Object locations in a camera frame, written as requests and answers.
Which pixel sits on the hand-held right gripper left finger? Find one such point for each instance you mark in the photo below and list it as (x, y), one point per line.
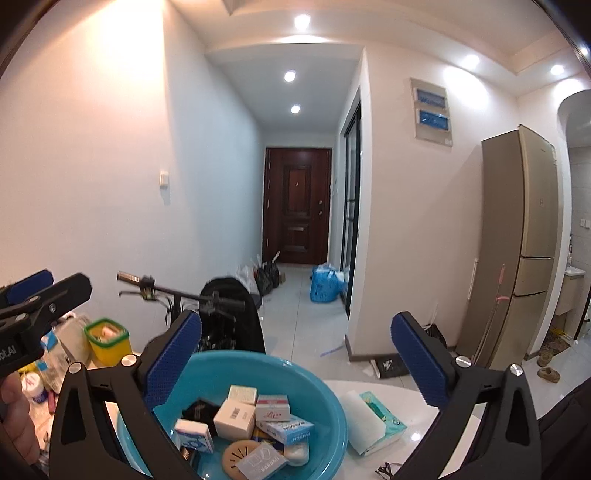
(173, 360)

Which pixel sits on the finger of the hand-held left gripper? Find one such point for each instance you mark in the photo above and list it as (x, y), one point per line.
(64, 293)
(30, 282)

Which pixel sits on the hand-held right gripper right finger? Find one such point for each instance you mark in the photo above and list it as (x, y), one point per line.
(420, 360)

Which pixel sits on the blue plastic basin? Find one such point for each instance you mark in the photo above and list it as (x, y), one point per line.
(277, 369)

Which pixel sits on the red and white box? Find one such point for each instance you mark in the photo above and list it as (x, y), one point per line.
(272, 408)

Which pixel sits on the long blue and white box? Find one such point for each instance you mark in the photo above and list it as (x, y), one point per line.
(288, 429)

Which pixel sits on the person's left hand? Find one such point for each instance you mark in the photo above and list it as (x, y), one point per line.
(16, 424)

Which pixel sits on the black bag beside refrigerator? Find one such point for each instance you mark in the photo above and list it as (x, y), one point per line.
(435, 337)

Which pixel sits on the black and white floor packet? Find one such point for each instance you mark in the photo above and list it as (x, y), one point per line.
(388, 367)

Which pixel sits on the blue and white bag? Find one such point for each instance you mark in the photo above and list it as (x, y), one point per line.
(50, 350)

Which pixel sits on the grey mesh pouch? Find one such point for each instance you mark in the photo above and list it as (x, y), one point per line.
(74, 339)

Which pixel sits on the white pill bottle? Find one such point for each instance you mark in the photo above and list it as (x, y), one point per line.
(33, 386)

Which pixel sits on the green rimmed container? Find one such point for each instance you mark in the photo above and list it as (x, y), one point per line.
(108, 350)

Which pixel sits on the pale green box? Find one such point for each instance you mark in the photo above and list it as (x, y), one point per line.
(242, 394)

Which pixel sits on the green and white tissue pack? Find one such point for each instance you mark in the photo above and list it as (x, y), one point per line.
(374, 422)

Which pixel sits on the short blue and white box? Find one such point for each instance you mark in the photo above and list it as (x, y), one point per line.
(194, 436)

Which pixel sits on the white barcode box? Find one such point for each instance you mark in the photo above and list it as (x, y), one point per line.
(233, 417)

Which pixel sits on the white stick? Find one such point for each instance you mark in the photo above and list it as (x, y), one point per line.
(471, 279)

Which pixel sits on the small black box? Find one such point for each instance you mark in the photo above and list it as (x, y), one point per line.
(190, 454)

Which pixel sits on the white plastic bag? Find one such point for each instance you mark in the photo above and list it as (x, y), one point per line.
(245, 277)

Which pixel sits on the beige round vented disc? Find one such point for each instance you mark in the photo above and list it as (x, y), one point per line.
(235, 454)

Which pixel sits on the black eyeglasses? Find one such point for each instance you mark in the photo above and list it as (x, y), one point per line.
(388, 471)

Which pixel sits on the blue plastic bag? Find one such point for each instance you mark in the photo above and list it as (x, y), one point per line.
(325, 286)

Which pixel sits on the black trash bag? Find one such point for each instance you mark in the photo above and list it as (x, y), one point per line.
(268, 279)

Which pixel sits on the tan slipper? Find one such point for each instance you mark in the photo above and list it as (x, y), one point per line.
(545, 361)
(549, 374)

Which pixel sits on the grey printed packet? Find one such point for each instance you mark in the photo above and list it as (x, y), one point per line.
(263, 464)

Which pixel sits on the beige refrigerator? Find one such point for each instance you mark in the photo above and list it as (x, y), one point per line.
(508, 230)

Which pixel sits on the white bathroom cabinet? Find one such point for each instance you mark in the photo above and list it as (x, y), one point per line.
(570, 295)

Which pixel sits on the black framed sliding glass door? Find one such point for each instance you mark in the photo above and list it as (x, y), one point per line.
(352, 207)

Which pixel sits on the dark cloth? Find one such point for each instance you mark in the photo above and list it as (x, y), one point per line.
(568, 438)

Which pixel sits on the dark wooden door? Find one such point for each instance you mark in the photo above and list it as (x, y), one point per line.
(298, 203)

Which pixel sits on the white wall switch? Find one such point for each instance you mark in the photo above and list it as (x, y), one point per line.
(164, 179)

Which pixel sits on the wall electrical panel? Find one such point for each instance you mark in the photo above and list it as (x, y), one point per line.
(431, 110)

